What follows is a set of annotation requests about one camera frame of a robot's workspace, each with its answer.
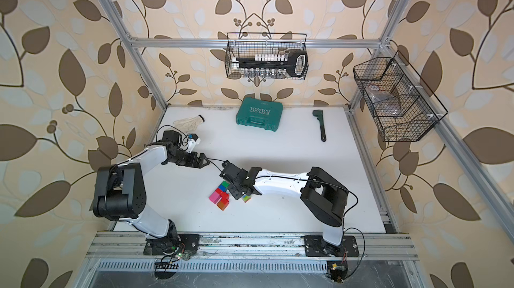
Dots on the green black wrench tool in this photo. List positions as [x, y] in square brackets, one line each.
[318, 114]

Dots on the small circuit board left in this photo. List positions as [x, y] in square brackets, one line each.
[167, 266]

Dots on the red long lego brick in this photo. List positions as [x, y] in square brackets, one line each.
[223, 194]

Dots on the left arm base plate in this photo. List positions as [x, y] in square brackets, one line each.
[172, 244]

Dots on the green plastic tool case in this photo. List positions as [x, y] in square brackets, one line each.
[261, 114]

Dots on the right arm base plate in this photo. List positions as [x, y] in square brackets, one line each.
[331, 246]

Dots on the black white socket tool set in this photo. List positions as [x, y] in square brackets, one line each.
[292, 64]

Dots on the plastic bag in basket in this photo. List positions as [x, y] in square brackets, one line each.
[384, 104]

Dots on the small circuit board right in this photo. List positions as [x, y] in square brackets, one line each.
[337, 271]

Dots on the black wire basket right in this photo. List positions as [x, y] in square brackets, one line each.
[402, 105]

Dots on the black wire basket centre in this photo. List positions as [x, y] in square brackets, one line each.
[240, 44]

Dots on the black wire basket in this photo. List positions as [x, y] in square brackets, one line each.
[402, 105]
[240, 44]

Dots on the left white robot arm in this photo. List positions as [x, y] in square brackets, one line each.
[120, 193]

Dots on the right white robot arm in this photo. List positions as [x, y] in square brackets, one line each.
[324, 196]

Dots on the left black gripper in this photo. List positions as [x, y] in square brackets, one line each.
[197, 165]

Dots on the aluminium front rail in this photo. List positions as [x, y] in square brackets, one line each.
[367, 247]

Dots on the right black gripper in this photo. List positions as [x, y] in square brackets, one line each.
[233, 192]

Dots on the small circuit board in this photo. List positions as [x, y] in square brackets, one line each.
[167, 266]
[337, 271]

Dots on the pink lego brick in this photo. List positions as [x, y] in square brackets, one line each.
[215, 197]

